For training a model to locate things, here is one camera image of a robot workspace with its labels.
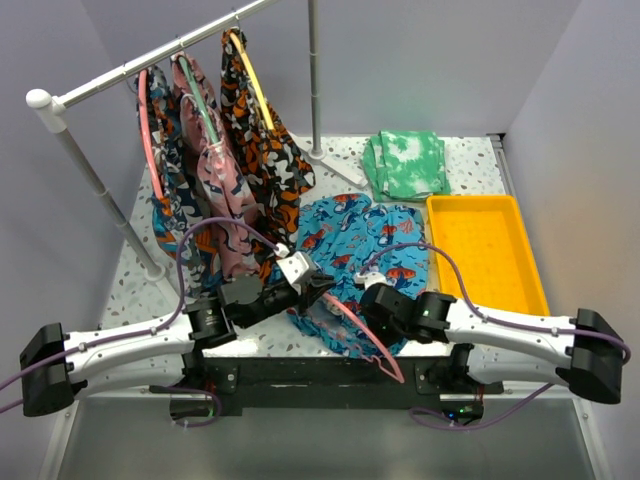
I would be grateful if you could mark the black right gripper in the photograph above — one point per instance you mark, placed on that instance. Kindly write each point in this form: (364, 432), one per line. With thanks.
(385, 340)

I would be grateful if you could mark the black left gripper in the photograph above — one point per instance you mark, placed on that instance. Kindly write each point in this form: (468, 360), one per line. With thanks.
(312, 290)

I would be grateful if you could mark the blue shark print shorts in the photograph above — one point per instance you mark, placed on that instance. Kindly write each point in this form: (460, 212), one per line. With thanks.
(343, 235)

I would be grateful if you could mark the pink wire hanger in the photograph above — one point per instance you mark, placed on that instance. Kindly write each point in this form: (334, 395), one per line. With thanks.
(395, 372)

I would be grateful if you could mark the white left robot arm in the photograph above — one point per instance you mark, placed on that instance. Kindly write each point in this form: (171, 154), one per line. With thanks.
(55, 366)

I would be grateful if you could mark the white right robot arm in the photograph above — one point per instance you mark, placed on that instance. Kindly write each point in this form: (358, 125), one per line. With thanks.
(582, 352)

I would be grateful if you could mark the orange black camouflage shorts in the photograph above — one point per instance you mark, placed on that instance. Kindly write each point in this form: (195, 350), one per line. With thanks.
(271, 161)

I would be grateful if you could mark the pink patterned shorts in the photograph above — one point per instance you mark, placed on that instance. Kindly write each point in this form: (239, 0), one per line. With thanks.
(224, 186)

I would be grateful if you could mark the navy orange patterned shorts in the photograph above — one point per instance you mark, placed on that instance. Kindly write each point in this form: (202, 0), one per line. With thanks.
(182, 206)

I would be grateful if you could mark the green white tie-dye shorts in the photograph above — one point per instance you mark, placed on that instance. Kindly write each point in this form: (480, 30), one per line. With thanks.
(405, 165)

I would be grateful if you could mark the yellow hanger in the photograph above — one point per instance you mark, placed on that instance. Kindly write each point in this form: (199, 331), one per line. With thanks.
(259, 95)

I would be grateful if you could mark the green hanger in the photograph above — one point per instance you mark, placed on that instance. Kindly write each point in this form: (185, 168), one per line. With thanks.
(211, 131)

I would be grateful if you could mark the pink hanger with shorts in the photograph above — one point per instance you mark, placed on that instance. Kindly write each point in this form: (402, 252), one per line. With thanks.
(145, 132)

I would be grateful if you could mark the yellow plastic tray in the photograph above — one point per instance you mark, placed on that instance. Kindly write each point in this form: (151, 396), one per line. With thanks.
(486, 237)

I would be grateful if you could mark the silver clothes rack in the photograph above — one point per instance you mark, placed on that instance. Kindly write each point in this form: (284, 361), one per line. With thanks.
(50, 110)

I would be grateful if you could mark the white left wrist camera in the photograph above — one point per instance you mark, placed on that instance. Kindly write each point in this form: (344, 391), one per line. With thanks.
(297, 268)

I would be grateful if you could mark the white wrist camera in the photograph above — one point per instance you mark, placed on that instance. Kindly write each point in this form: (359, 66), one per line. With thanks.
(366, 280)
(297, 268)

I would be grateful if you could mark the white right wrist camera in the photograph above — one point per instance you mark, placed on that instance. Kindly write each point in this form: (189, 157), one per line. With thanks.
(366, 280)

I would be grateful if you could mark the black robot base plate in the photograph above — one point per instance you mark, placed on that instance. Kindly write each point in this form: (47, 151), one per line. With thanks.
(227, 386)

